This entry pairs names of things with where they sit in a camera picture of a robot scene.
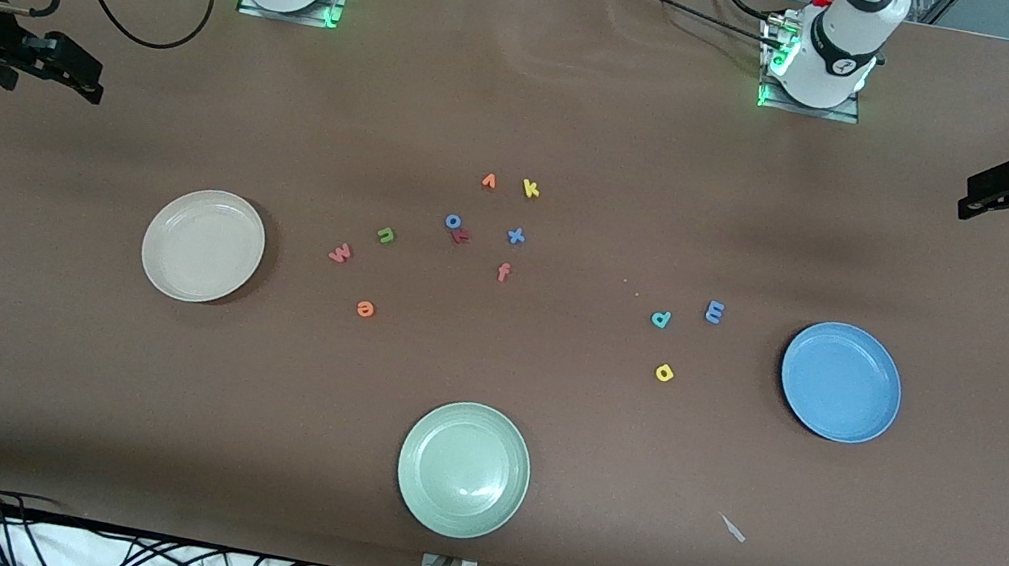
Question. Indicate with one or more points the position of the blue foam letter m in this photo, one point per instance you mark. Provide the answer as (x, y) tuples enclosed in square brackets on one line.
[(715, 311)]

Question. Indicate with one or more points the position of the red foam letter w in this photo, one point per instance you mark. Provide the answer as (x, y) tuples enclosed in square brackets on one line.
[(340, 252)]

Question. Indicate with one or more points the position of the green foam letter n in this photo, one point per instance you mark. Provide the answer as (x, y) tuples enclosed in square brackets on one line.
[(385, 235)]

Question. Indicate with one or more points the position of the teal foam letter p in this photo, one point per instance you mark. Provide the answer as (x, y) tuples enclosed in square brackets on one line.
[(661, 320)]

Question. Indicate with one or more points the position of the orange foam letter e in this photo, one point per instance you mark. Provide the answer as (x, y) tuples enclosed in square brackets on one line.
[(365, 309)]

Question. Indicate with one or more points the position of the yellow foam letter d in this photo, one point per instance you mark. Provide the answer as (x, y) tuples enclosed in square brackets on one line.
[(664, 373)]

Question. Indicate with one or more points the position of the beige plate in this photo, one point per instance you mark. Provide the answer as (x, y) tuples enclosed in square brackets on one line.
[(203, 245)]

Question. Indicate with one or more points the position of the blue plate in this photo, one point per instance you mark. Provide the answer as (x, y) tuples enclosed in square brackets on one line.
[(841, 382)]

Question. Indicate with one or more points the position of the blue foam letter o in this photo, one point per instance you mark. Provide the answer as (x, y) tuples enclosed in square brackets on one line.
[(452, 221)]

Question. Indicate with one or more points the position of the brown table cover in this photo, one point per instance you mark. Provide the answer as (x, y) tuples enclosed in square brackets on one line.
[(592, 115)]

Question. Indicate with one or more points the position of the dark red foam letter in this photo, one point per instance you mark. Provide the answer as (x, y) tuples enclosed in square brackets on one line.
[(462, 238)]

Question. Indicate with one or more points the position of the orange foam letter v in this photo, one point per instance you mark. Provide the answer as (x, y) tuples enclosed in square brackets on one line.
[(488, 182)]

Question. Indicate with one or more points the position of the small white paper scrap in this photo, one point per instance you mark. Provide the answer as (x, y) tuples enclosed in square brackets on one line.
[(732, 528)]

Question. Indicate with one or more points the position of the yellow foam letter k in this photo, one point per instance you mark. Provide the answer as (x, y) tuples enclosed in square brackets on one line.
[(530, 189)]

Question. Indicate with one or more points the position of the blue foam letter x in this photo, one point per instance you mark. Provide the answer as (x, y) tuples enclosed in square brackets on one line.
[(516, 236)]

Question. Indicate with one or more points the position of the pink foam letter f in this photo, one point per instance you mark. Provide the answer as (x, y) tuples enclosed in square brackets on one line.
[(503, 272)]

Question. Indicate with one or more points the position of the pale green plate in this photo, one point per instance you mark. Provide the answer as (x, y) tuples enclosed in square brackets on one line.
[(464, 470)]

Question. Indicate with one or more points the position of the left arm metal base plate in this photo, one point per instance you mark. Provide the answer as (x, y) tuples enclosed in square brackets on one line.
[(845, 115)]

